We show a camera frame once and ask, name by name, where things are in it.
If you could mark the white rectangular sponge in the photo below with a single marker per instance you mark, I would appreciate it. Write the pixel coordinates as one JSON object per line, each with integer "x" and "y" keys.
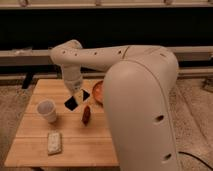
{"x": 54, "y": 143}

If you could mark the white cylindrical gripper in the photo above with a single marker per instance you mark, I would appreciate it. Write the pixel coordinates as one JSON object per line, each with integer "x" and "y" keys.
{"x": 73, "y": 81}

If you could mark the wooden table board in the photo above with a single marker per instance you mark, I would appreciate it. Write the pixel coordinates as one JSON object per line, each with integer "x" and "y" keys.
{"x": 82, "y": 145}

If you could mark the orange ceramic bowl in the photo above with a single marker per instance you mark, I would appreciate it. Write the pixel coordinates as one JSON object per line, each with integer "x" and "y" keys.
{"x": 97, "y": 92}

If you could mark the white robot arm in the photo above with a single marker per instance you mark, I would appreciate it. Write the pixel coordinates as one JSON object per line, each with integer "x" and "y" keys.
{"x": 136, "y": 87}

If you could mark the long metal rail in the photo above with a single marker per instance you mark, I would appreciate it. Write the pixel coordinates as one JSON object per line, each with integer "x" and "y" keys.
{"x": 41, "y": 57}

